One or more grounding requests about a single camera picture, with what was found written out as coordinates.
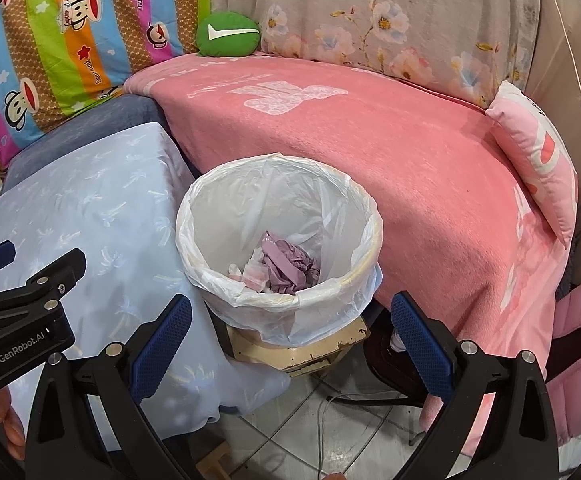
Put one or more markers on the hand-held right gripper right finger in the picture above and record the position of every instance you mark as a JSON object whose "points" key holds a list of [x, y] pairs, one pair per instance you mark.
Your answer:
{"points": [[420, 340]]}

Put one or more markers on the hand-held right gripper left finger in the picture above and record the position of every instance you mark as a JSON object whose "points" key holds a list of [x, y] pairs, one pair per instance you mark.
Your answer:
{"points": [[163, 340]]}

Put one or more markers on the pink sock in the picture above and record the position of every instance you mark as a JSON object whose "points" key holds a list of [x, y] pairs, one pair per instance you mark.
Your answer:
{"points": [[250, 274]]}

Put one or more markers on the trash bin with white liner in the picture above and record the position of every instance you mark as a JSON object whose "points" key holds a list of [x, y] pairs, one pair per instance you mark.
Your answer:
{"points": [[220, 200]]}

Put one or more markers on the person's left hand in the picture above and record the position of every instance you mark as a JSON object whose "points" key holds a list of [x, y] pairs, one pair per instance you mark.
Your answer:
{"points": [[3, 410]]}

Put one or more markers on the light blue palm-print tablecloth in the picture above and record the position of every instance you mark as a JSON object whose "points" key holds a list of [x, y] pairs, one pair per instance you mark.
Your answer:
{"points": [[95, 200]]}

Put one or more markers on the cream stool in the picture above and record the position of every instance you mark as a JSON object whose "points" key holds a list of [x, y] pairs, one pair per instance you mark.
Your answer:
{"points": [[295, 355]]}

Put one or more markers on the wooden table leg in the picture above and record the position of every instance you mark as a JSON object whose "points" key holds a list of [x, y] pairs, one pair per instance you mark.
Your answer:
{"points": [[215, 462]]}

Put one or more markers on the blue-grey sofa seat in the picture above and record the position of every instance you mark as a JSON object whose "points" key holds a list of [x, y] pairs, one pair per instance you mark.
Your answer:
{"points": [[95, 120]]}

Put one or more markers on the pink blanket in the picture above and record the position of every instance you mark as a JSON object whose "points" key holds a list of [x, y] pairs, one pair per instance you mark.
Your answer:
{"points": [[370, 150]]}

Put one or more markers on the pink pillow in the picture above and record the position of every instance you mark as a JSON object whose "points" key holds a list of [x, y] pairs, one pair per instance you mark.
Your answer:
{"points": [[535, 160]]}

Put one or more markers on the striped monkey-print blanket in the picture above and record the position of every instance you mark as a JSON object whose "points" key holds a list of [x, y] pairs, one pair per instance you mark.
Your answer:
{"points": [[70, 35]]}

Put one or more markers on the green round cushion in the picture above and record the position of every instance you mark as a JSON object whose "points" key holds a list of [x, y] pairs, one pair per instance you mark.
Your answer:
{"points": [[230, 35]]}

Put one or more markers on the grey floral blanket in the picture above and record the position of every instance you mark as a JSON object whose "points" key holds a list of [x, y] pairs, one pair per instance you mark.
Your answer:
{"points": [[370, 10]]}

